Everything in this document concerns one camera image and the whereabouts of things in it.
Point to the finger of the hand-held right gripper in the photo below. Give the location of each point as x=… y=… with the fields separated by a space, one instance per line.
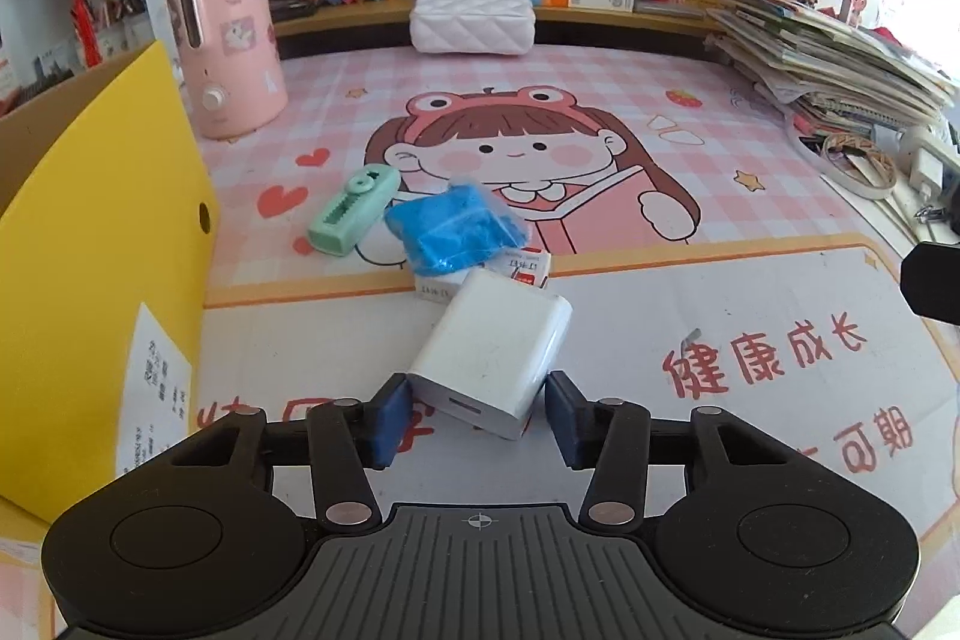
x=934 y=280

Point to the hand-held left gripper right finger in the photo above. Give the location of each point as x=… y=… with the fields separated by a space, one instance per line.
x=570 y=422

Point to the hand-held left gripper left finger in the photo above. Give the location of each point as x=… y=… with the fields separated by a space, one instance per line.
x=390 y=422

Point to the white charger block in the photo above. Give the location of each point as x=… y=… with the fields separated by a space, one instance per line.
x=495 y=340

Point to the small white red box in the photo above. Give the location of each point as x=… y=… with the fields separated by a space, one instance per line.
x=519 y=265

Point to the blue plastic packet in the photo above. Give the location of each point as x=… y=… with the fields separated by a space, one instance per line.
x=450 y=227

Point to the yellow cardboard box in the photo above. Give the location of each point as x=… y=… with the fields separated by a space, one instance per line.
x=97 y=250

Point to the patterned ribbon roll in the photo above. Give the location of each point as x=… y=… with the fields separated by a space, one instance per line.
x=862 y=168

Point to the pink printed tablecloth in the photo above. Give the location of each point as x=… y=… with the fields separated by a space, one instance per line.
x=750 y=280

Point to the stack of papers and booklets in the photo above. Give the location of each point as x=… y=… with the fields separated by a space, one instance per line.
x=832 y=63

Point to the white quilted pouch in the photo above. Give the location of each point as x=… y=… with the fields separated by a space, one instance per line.
x=472 y=21

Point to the pink humidifier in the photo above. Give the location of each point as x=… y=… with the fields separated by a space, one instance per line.
x=225 y=33

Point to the row of pen cups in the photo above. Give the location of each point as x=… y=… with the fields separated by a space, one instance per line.
x=124 y=21

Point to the red knot tassel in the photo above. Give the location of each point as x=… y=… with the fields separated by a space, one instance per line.
x=82 y=10

